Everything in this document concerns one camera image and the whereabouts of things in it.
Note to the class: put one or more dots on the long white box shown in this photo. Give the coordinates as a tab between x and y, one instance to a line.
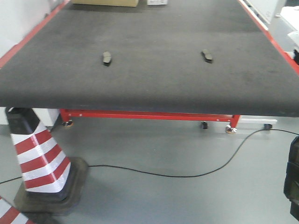
157	2

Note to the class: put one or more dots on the cardboard box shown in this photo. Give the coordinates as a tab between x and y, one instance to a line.
117	3

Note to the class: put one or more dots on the red frame workbench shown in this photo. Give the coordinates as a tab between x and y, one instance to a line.
149	115

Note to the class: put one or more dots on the red white traffic cone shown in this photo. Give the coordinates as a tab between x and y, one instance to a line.
52	181

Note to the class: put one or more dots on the whiteboard panel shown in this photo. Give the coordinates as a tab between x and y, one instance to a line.
267	12

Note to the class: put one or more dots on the brake pad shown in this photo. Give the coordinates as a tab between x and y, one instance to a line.
207	56
106	58

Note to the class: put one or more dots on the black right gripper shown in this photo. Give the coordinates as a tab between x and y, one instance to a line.
291	185

